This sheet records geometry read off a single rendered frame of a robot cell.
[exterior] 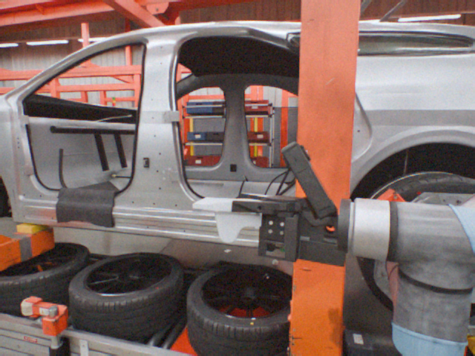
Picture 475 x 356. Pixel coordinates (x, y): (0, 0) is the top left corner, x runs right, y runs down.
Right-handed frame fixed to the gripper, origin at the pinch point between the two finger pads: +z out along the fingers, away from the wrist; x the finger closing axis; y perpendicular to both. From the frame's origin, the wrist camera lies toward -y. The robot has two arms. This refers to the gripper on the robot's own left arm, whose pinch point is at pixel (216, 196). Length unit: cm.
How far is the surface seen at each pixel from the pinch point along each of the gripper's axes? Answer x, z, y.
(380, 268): 87, -31, 31
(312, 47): 44, -6, -42
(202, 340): 75, 42, 76
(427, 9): 1016, -192, -556
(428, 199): 85, -45, 2
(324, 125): 47, -11, -20
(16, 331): 47, 136, 84
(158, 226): 94, 86, 30
